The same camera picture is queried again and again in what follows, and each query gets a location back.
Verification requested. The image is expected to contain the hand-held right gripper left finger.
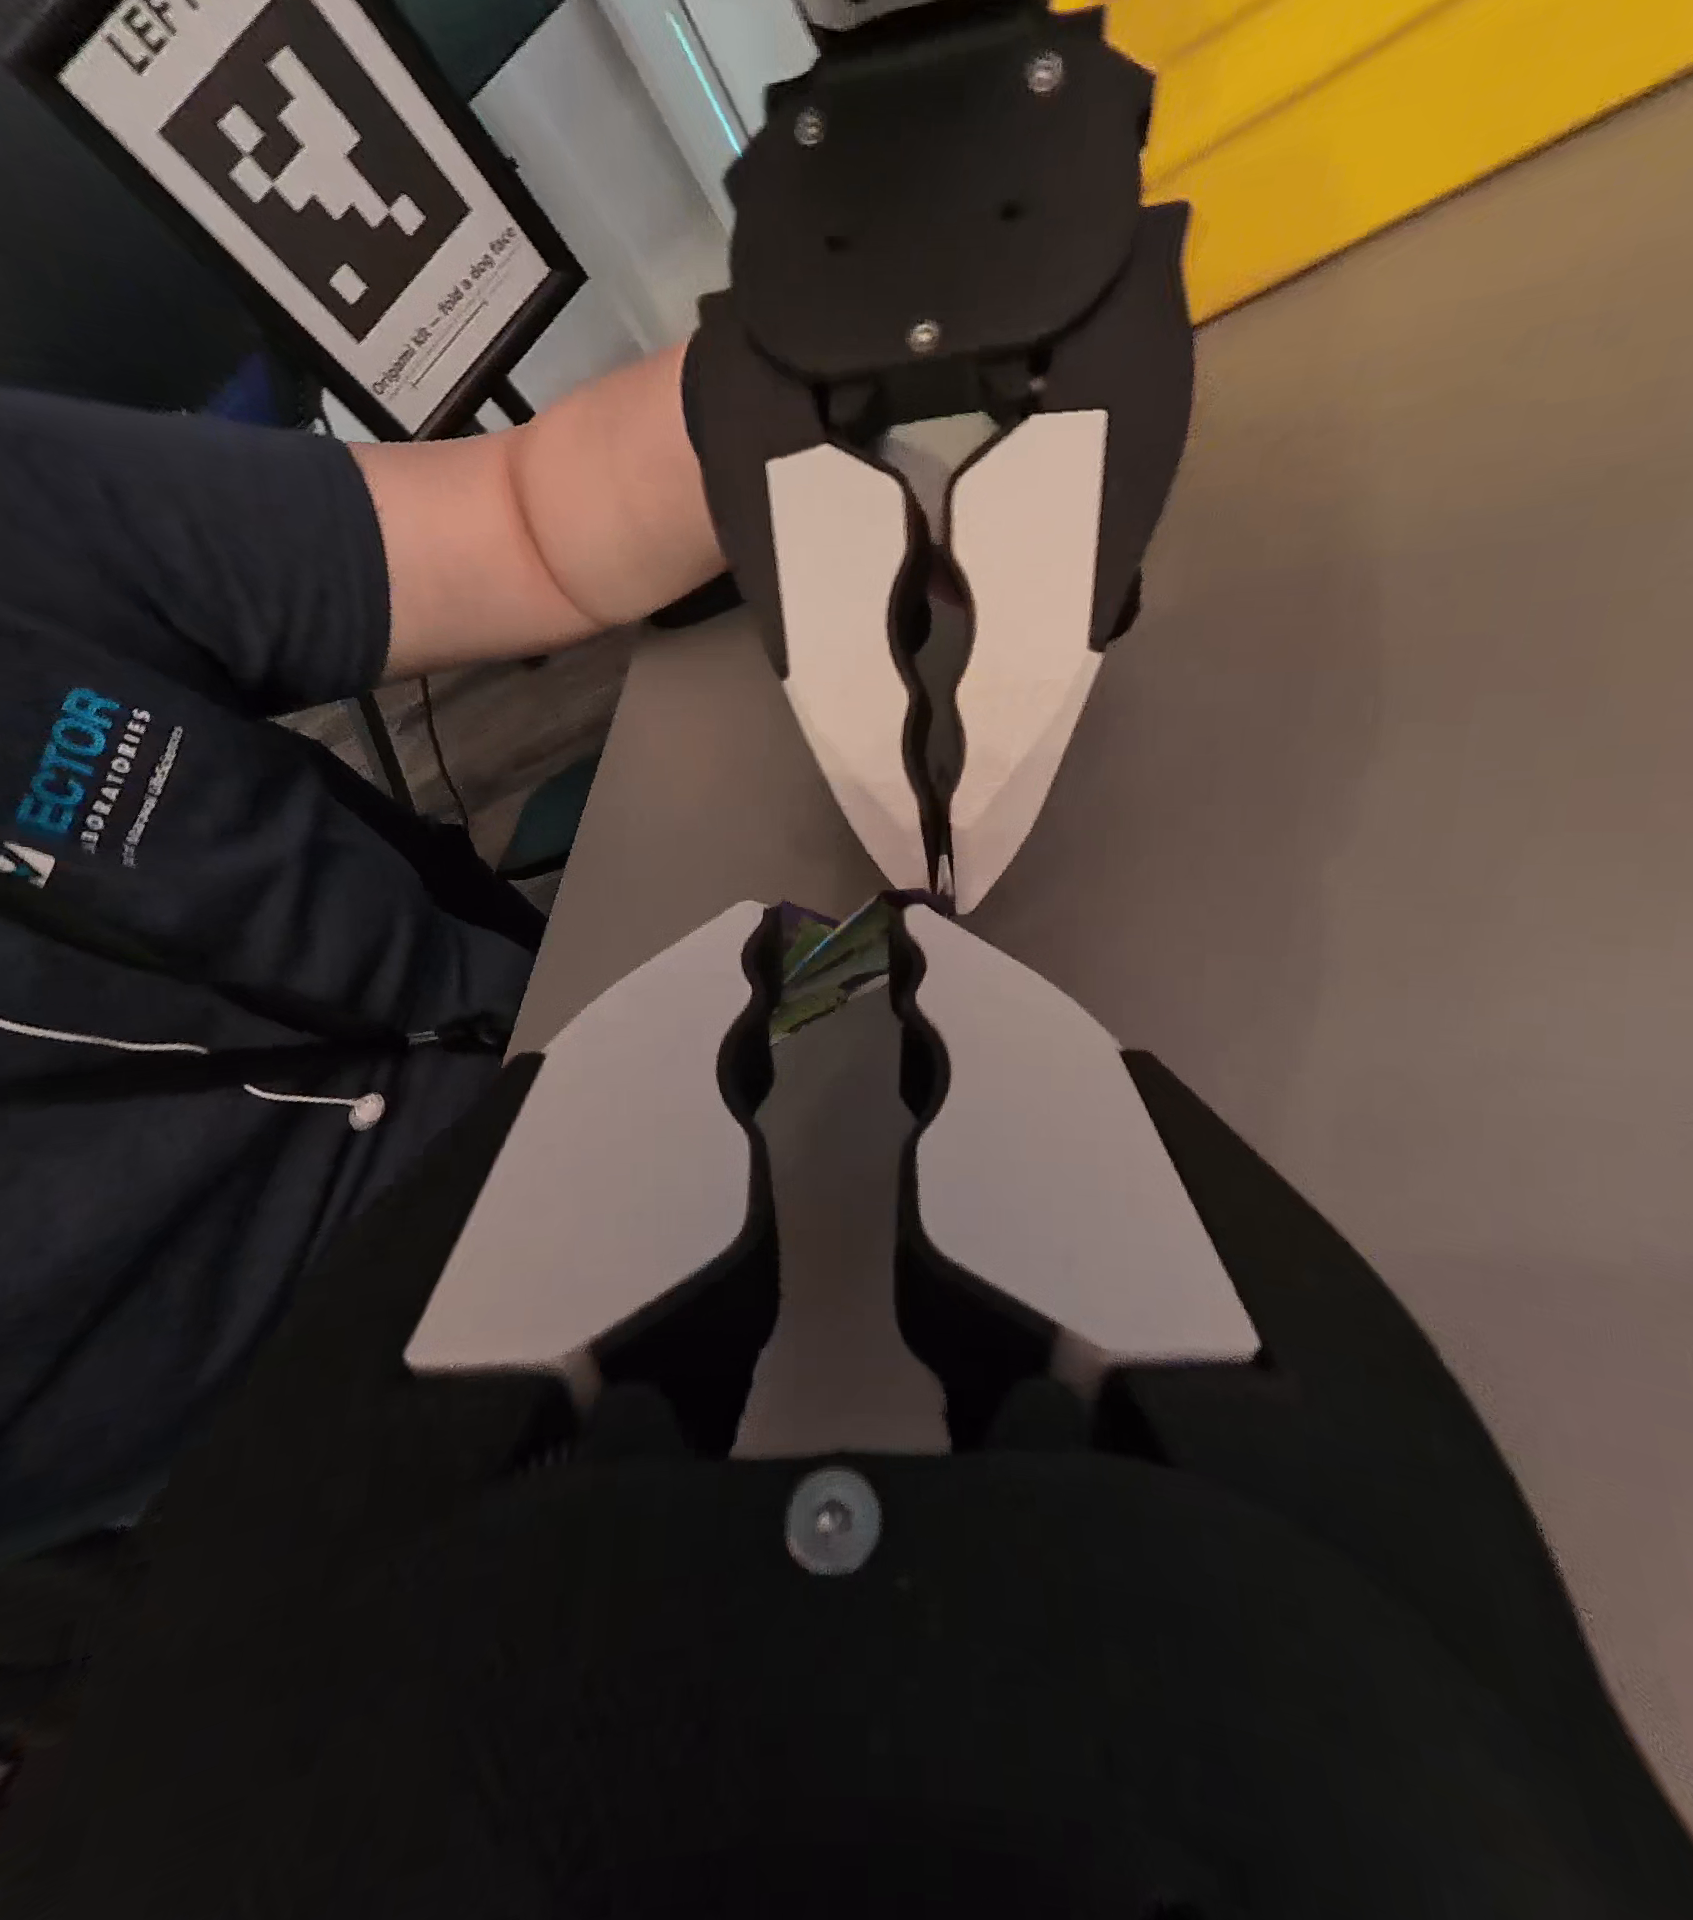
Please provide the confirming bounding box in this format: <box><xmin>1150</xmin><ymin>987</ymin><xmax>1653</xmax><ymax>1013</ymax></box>
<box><xmin>401</xmin><ymin>896</ymin><xmax>789</xmax><ymax>1380</ymax></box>

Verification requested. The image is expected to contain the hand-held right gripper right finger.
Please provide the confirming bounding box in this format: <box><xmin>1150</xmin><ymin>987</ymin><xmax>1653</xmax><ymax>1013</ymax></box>
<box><xmin>882</xmin><ymin>900</ymin><xmax>1269</xmax><ymax>1370</ymax></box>

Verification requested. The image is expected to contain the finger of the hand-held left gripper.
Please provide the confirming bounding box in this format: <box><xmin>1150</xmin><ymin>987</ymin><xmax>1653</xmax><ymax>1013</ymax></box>
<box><xmin>760</xmin><ymin>439</ymin><xmax>944</xmax><ymax>902</ymax></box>
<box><xmin>933</xmin><ymin>404</ymin><xmax>1113</xmax><ymax>920</ymax></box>

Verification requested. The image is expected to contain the crane patterned origami paper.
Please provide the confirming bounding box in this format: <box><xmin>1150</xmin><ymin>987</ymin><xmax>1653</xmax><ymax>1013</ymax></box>
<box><xmin>768</xmin><ymin>888</ymin><xmax>960</xmax><ymax>1049</ymax></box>

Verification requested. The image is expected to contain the person's left forearm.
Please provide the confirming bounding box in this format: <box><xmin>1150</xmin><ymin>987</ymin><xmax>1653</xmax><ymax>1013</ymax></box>
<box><xmin>348</xmin><ymin>342</ymin><xmax>743</xmax><ymax>688</ymax></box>

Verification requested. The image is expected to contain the yellow plastic bin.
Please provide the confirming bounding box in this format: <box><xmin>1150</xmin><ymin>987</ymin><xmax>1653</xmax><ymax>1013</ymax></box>
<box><xmin>1050</xmin><ymin>0</ymin><xmax>1693</xmax><ymax>328</ymax></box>

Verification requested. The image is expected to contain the person's navy shirt torso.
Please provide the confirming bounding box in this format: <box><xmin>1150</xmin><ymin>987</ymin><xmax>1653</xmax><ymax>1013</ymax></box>
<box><xmin>0</xmin><ymin>375</ymin><xmax>550</xmax><ymax>1601</ymax></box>

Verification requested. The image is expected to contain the black framed tag sign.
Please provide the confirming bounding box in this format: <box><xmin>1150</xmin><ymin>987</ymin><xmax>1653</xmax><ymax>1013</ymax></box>
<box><xmin>3</xmin><ymin>0</ymin><xmax>593</xmax><ymax>448</ymax></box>

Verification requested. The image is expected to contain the white drawstring cord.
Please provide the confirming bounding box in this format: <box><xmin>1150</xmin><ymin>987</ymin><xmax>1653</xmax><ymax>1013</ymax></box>
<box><xmin>0</xmin><ymin>975</ymin><xmax>391</xmax><ymax>1135</ymax></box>

